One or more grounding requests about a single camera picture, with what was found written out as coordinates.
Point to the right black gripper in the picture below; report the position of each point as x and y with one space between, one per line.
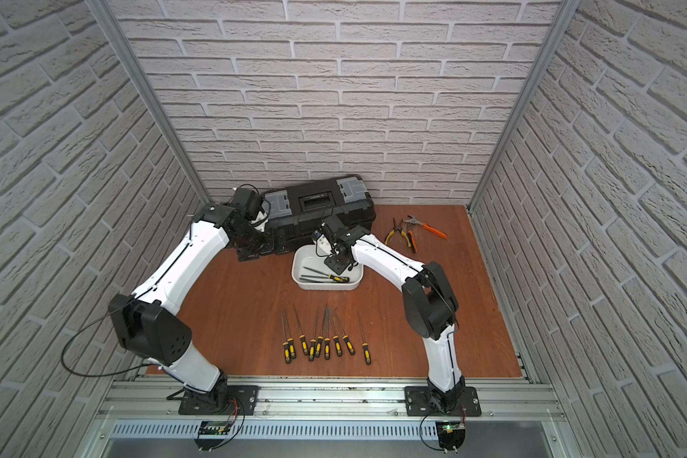
338 268

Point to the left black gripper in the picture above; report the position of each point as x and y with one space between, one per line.
252 246

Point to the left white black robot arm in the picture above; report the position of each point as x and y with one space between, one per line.
146 321

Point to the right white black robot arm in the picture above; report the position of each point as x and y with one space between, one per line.
430 304

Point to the white plastic storage box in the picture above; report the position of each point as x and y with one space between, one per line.
310 256

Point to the black plastic toolbox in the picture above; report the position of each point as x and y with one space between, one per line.
297 211

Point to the left control circuit board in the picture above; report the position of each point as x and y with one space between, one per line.
213 434

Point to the control circuit board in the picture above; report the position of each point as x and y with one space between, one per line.
213 434
451 436

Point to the right control circuit board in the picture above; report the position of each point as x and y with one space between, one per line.
451 436

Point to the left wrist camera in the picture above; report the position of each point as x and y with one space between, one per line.
260 221

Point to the yellow handled pliers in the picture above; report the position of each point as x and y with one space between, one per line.
398 228

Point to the orange handled pliers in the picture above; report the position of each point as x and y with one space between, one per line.
411 220

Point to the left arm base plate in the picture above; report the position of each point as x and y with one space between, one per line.
222 400

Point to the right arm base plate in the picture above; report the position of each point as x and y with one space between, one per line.
427 401

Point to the aluminium front rail frame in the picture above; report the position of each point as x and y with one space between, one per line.
321 399

